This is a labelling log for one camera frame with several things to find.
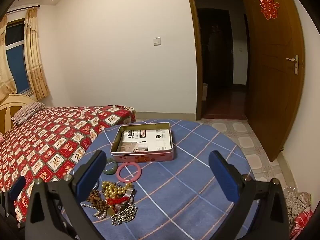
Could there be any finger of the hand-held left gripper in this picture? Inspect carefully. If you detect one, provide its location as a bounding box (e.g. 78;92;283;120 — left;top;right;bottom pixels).
0;176;27;230

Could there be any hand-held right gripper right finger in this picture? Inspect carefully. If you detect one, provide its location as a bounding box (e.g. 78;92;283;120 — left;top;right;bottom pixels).
209;151;290;240

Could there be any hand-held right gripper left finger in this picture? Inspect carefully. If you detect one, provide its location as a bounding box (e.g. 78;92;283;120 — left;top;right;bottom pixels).
24;150;108;240

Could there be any gold bead necklace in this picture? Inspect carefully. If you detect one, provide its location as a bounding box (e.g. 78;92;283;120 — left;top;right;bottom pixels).
101;181;134;198

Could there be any brown wooden bead bracelet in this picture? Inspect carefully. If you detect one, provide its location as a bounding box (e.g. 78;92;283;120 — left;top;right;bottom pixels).
87;189;108;209

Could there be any pink bangle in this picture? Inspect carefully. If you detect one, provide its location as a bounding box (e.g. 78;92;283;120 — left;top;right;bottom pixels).
117;162;142;182

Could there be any red string cord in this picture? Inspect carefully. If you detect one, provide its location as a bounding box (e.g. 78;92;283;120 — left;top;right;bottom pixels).
106;196;129;205

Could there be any silver wristwatch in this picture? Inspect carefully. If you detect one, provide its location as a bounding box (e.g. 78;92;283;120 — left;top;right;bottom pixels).
114;187;137;213

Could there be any pink tin box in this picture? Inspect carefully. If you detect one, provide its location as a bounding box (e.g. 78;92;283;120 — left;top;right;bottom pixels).
110;122;175;163

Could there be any green jade bangle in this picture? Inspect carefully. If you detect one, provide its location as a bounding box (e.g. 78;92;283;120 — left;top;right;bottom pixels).
104;159;118;175

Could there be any blue plaid tablecloth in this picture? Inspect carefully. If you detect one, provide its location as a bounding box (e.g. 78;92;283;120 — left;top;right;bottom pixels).
60;119;255;240

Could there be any red patterned bedspread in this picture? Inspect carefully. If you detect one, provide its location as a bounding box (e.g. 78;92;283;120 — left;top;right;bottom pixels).
0;104;136;223

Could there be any printed paper leaflet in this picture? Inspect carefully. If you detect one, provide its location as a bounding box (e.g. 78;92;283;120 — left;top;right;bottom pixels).
117;129;172;153

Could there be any striped pillow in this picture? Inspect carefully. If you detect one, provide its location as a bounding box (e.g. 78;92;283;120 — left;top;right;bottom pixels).
12;102;45;125

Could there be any grey patterned bag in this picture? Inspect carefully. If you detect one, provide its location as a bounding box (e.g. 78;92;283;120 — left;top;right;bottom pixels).
285;186;312;220

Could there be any cream wooden headboard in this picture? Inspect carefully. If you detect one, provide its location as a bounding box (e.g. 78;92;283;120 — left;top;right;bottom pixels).
0;94;38;134

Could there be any red plaid bag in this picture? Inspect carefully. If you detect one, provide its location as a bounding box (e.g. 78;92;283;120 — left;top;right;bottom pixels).
290;209;314;238

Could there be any brown wooden door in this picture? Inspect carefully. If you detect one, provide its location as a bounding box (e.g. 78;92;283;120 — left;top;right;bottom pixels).
241;0;305;162

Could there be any beige floral curtain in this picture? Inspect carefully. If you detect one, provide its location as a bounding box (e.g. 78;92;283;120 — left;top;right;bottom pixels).
0;14;17;103
24;7;48;100

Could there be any window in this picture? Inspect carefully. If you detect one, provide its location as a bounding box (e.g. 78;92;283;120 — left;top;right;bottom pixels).
5;19;32;95

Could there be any red paper door decoration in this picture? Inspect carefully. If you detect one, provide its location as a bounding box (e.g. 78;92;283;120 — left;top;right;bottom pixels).
258;0;280;20

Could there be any dark curtain rod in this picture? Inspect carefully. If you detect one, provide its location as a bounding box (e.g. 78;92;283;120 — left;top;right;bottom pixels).
6;5;40;14

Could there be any white pearl necklace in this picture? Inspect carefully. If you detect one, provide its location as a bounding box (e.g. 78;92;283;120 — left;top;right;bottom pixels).
80;202;113;219

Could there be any silver ball chain necklace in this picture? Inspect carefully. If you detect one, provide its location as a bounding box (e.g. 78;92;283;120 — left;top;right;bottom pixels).
111;204;138;224

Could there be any brown wooden door frame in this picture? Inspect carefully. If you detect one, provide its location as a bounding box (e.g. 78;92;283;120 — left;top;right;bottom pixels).
184;0;203;120

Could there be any metal door handle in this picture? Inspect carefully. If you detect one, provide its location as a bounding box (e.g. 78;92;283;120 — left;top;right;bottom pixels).
286;54;299;74

